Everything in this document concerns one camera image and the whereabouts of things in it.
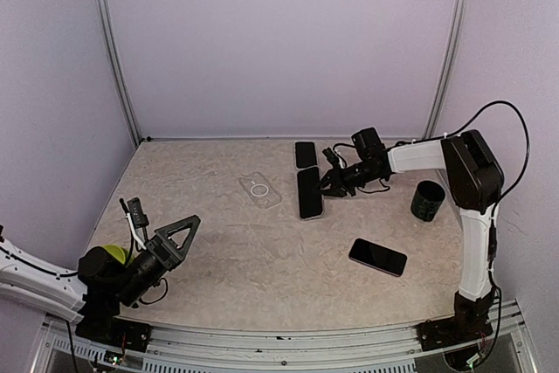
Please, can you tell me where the left aluminium frame post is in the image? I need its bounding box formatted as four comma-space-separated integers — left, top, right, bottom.
95, 0, 142, 148

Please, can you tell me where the clear case with heart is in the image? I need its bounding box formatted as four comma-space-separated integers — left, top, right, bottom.
238, 171, 282, 210

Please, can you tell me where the green plastic bowl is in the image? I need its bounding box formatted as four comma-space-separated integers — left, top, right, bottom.
102, 245, 132, 266

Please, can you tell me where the clear magsafe phone case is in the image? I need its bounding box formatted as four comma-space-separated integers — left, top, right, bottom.
296, 166, 327, 221

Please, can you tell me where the aluminium frame post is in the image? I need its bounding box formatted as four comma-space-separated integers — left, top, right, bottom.
423, 0, 467, 140
95, 0, 142, 148

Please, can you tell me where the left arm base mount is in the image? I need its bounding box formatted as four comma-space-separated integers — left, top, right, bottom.
75, 304, 153, 353

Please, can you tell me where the dark red phone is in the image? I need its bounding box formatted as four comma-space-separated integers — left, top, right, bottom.
349, 238, 407, 277

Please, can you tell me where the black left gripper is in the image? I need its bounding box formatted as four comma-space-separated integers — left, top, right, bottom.
114, 215, 200, 307

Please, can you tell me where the dark green mug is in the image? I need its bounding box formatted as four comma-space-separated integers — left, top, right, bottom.
411, 180, 445, 222

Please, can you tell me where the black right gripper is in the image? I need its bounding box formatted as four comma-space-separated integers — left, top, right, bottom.
314, 159, 382, 196

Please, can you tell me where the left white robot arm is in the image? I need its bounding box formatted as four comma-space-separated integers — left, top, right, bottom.
1, 213, 201, 342

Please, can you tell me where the aluminium front rail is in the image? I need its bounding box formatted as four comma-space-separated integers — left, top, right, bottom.
29, 300, 541, 372

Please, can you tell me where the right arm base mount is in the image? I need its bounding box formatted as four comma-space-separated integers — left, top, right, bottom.
417, 293, 493, 351

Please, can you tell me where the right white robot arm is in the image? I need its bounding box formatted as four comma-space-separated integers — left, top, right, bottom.
314, 128, 504, 301

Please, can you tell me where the right aluminium frame post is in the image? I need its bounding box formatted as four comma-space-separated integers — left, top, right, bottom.
423, 0, 467, 140

